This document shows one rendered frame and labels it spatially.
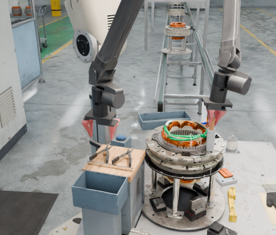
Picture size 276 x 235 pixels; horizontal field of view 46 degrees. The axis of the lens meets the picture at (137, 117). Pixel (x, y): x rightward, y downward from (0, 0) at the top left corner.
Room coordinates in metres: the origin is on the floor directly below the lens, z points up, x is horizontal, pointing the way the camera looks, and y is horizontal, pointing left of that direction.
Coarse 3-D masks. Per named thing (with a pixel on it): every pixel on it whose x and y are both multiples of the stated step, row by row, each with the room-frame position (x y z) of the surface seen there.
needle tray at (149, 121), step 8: (160, 112) 1.56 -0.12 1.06; (168, 112) 1.57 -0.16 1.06; (176, 112) 1.58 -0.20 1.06; (184, 112) 1.58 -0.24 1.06; (144, 120) 1.55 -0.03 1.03; (152, 120) 1.55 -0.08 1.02; (160, 120) 1.55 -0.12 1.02; (168, 120) 1.46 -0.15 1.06; (144, 128) 1.44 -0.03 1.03; (152, 128) 1.45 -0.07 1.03
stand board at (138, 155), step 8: (96, 152) 1.15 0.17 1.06; (112, 152) 1.15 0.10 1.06; (120, 152) 1.15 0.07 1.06; (136, 152) 1.15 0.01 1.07; (144, 152) 1.15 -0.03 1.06; (96, 160) 1.09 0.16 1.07; (104, 160) 1.09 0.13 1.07; (120, 160) 1.09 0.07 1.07; (128, 160) 1.09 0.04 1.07; (136, 160) 1.09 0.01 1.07; (88, 168) 1.04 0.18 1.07; (96, 168) 1.04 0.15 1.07; (104, 168) 1.04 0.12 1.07; (112, 168) 1.04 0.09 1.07; (136, 168) 1.05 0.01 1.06; (128, 176) 0.98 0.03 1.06
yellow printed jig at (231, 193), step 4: (232, 188) 1.28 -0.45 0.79; (228, 192) 1.25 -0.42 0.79; (232, 192) 1.24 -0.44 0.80; (228, 196) 1.22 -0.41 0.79; (232, 196) 1.21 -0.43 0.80; (232, 200) 1.20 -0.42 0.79; (232, 204) 1.17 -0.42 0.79; (232, 208) 1.14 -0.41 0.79; (232, 212) 1.12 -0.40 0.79; (232, 216) 1.07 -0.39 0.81; (236, 216) 1.07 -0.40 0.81; (232, 220) 1.07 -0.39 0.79
